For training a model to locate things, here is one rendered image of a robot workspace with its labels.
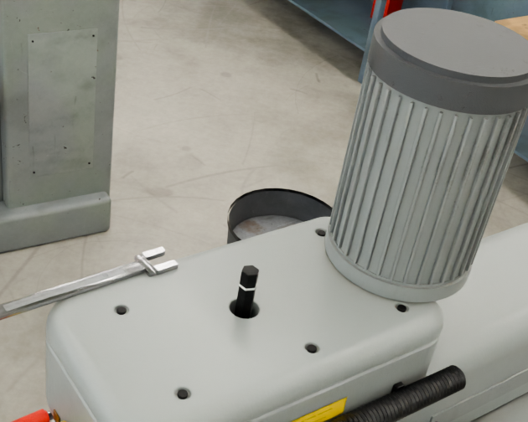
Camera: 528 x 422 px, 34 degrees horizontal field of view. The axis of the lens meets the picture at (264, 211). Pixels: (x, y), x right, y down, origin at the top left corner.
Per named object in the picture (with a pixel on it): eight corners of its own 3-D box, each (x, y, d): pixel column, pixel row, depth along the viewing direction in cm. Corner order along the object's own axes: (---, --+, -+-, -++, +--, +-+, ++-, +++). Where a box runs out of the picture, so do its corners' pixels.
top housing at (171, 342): (122, 548, 93) (131, 453, 84) (30, 387, 109) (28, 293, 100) (431, 399, 118) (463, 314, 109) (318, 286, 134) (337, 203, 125)
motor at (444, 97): (389, 322, 105) (461, 92, 87) (295, 232, 118) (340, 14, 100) (498, 279, 116) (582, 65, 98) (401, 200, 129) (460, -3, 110)
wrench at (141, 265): (-10, 331, 94) (-11, 325, 94) (-24, 309, 97) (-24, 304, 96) (177, 268, 108) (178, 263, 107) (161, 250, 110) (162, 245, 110)
